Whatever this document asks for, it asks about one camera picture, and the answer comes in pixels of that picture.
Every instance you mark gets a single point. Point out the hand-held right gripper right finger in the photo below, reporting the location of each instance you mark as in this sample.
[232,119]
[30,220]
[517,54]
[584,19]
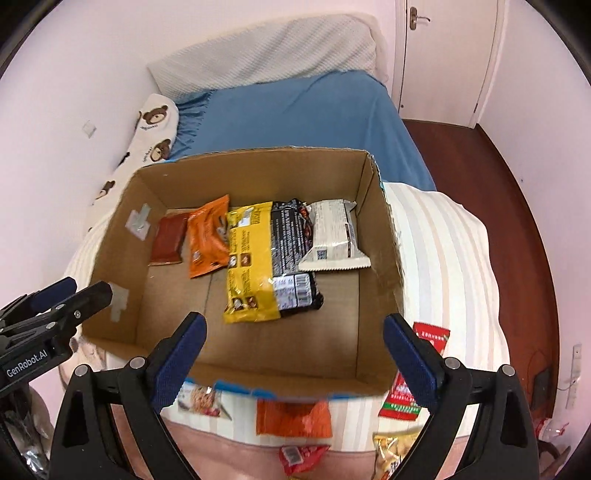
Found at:
[411,355]

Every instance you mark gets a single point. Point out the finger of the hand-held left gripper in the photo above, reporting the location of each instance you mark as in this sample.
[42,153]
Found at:
[55,290]
[90,300]

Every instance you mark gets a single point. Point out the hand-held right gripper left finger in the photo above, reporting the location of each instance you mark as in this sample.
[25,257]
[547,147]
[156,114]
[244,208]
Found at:
[180,364]

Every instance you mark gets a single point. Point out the white snack packet with picture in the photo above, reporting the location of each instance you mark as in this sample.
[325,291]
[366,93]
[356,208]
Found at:
[203,399]

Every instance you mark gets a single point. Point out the red snack packet green stripe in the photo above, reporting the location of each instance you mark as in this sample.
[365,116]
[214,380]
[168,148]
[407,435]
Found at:
[400,406]

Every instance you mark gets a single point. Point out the golden bun snack packet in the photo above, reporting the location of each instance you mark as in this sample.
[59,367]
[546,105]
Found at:
[390,454]

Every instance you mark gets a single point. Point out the cardboard box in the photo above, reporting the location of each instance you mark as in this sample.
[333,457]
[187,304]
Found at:
[300,341]

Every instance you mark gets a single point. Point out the plain orange snack packet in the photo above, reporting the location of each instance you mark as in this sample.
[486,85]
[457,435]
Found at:
[293,417]

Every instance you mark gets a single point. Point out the small red snack packet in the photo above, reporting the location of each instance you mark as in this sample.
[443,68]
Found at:
[302,459]

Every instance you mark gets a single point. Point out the cat plush toy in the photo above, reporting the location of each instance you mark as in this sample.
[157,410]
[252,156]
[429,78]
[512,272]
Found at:
[90,353]

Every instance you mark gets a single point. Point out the dark red snack packet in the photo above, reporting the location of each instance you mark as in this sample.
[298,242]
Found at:
[168,237]

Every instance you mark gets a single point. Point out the striped pink blanket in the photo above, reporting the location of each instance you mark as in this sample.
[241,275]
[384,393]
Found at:
[443,258]

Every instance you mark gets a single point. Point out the yellow snack packet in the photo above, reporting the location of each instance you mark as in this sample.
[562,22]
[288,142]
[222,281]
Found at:
[249,258]

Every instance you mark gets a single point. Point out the orange snack packet with picture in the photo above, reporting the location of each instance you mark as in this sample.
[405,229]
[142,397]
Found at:
[207,235]

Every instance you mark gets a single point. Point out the cream snack packet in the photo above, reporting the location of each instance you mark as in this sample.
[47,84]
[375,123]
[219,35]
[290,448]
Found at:
[330,235]

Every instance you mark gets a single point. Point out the black snack packet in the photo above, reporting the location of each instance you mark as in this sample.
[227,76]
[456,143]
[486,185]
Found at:
[286,244]

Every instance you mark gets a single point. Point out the white bear print pillow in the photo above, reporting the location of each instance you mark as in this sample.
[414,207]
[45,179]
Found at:
[147,138]

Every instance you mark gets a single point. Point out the blue bed sheet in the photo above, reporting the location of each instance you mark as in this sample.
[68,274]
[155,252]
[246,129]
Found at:
[300,115]

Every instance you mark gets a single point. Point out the white door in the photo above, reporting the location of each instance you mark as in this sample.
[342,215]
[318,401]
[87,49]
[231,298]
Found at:
[448,60]

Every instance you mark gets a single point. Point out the grey quilted pillow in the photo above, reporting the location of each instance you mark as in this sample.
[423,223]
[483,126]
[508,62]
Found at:
[268,50]

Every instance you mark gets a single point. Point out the white wall switch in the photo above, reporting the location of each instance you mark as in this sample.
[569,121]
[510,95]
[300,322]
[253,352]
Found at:
[88,128]

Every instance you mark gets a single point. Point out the white wall socket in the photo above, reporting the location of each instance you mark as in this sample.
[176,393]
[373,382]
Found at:
[577,355]

